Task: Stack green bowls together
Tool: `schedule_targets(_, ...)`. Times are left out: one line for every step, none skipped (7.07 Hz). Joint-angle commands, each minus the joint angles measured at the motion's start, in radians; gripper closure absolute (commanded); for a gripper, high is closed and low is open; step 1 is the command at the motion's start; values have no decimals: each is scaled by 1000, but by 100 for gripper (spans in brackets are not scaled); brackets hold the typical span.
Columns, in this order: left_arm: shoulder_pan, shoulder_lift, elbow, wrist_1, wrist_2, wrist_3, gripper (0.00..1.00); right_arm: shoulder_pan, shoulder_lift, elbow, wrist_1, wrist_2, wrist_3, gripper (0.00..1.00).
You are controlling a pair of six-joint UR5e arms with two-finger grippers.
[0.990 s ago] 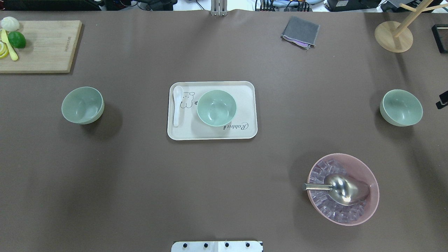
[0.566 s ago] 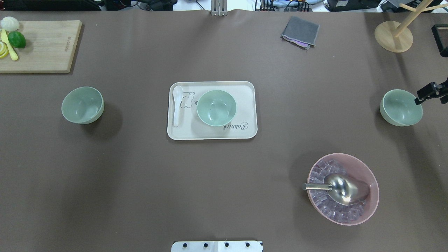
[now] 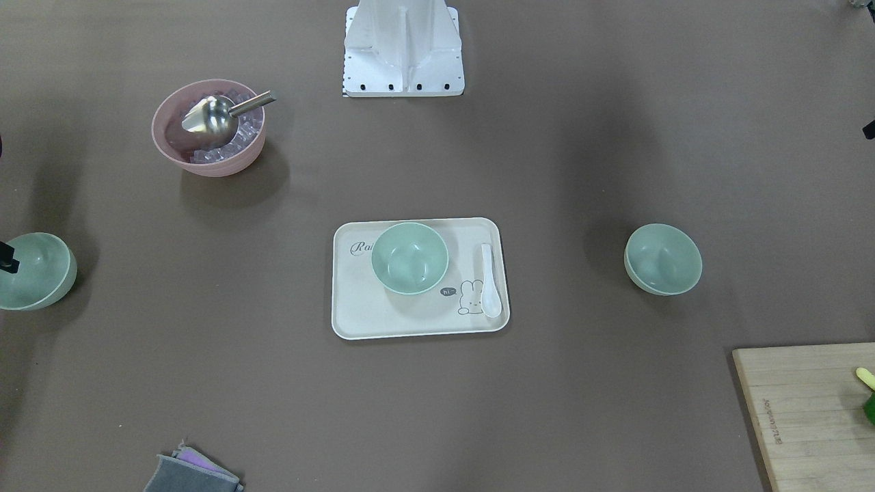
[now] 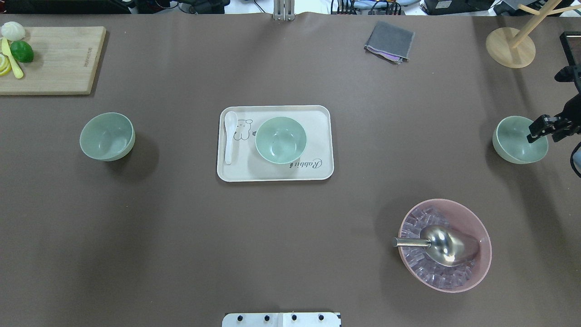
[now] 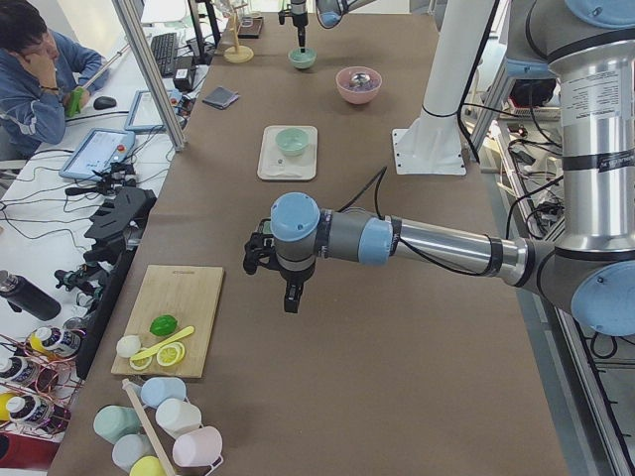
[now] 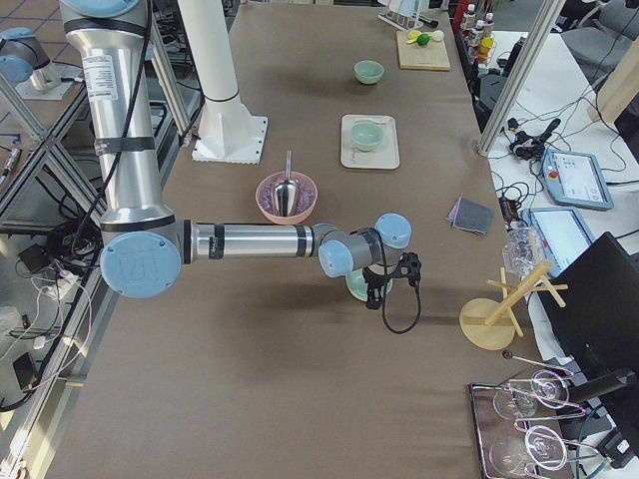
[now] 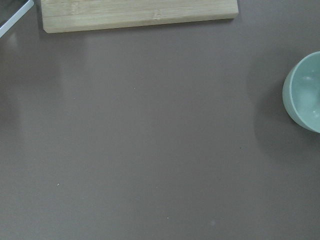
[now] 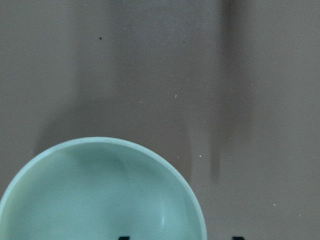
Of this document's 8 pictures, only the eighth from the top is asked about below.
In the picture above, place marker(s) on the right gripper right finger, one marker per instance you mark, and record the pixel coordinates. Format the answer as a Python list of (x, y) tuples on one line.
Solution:
[(238, 238)]

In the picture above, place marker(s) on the green bowl robot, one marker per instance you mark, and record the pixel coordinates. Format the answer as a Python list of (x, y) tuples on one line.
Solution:
[(100, 188)]

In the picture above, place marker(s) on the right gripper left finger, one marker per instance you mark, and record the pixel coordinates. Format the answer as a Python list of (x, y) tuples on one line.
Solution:
[(124, 238)]

